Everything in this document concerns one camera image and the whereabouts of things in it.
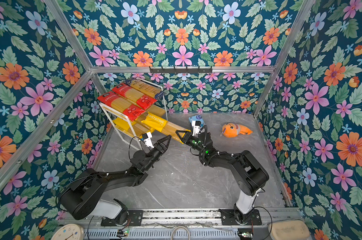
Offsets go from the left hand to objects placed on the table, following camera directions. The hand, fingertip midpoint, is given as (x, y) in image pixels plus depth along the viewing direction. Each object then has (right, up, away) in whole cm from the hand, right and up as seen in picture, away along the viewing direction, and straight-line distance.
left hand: (172, 135), depth 74 cm
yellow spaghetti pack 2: (-2, +2, +9) cm, 9 cm away
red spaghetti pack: (-19, +20, +5) cm, 28 cm away
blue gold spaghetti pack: (-17, +27, +10) cm, 34 cm away
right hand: (+2, +2, +6) cm, 7 cm away
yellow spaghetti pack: (-22, +4, +14) cm, 26 cm away
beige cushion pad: (+54, -43, -8) cm, 69 cm away
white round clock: (-47, -44, -7) cm, 65 cm away
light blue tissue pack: (+14, +11, +36) cm, 40 cm away
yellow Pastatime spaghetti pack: (-12, +7, +11) cm, 18 cm away
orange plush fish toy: (+37, +2, +24) cm, 44 cm away
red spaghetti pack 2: (-25, +15, +2) cm, 29 cm away
